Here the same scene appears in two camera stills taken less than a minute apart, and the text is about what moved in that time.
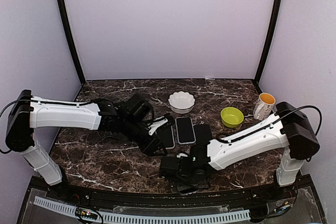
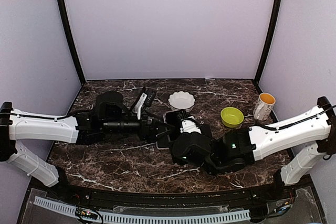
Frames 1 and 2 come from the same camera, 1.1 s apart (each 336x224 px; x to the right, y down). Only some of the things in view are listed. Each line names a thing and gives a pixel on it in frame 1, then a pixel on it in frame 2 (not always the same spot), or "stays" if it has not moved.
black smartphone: x=188 y=191 -> x=174 y=118
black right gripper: x=174 y=185 -> x=175 y=160
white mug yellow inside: x=264 y=106 stays
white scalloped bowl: x=181 y=102 stays
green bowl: x=231 y=116 stays
